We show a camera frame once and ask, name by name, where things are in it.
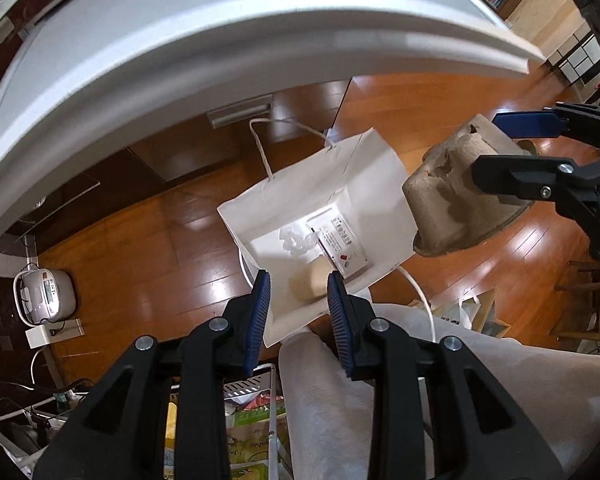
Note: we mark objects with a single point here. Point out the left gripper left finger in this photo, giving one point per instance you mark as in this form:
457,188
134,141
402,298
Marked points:
119,430

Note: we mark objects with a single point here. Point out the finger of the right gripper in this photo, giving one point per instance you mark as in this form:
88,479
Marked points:
580,122
574,189

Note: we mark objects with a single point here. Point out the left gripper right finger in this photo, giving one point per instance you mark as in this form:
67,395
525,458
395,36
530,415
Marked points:
433,397

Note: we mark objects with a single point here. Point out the brown paper cup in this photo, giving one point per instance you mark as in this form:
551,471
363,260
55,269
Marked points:
310,283

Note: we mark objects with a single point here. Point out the white medicine box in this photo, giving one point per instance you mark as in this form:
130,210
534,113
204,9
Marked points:
338,241

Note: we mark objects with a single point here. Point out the white plastic bag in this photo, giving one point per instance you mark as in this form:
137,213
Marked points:
295,242

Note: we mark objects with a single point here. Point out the white paper trash bag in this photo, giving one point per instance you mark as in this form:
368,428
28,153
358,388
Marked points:
342,207

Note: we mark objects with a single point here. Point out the wooden chair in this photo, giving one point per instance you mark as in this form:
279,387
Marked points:
579,282

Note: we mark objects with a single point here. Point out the white rice cooker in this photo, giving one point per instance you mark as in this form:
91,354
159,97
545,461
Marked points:
43,296

